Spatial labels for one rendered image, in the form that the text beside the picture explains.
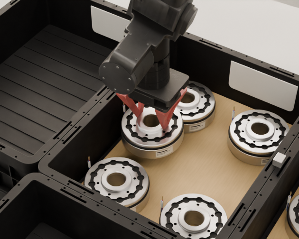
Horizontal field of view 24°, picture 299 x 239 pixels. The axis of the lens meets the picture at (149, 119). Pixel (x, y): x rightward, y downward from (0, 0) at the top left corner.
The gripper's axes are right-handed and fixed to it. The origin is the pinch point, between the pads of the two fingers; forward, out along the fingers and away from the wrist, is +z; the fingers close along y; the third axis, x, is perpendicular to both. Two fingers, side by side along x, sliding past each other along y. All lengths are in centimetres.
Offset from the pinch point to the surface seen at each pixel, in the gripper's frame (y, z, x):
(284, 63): 5, 22, 46
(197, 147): 6.6, 7.1, 3.6
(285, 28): 0, 22, 58
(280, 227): 25.4, 6.9, -4.2
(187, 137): 4.0, 7.1, 4.6
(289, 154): 23.0, -2.9, 1.7
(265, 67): 11.5, -2.3, 17.8
